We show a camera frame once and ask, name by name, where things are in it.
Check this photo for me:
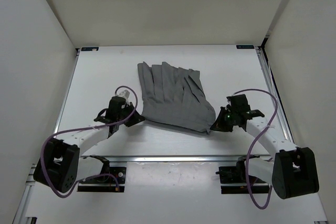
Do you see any grey pleated skirt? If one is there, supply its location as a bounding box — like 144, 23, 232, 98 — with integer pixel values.
138, 62, 216, 133

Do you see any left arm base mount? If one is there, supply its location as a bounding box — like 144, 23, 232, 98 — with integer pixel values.
77, 155, 127, 193

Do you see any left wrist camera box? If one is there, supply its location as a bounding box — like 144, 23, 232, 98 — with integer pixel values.
115, 90, 130, 101

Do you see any blue label left corner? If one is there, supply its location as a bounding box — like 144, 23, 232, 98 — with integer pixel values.
81, 47, 99, 51

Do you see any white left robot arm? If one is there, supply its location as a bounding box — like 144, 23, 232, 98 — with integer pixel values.
33, 90, 144, 198

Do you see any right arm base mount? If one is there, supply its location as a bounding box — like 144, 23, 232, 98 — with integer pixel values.
216, 156, 270, 195

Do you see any blue label right corner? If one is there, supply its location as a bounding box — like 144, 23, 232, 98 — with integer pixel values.
236, 45, 255, 49

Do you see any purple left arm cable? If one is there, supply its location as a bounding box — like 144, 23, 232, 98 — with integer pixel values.
39, 85, 139, 199

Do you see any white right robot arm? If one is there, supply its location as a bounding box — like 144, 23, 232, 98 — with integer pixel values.
211, 94, 319, 199

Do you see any aluminium frame rail right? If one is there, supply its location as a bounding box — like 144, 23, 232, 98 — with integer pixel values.
256, 47, 295, 143

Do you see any blue label corner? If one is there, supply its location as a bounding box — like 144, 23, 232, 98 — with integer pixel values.
81, 47, 99, 51
236, 45, 255, 49

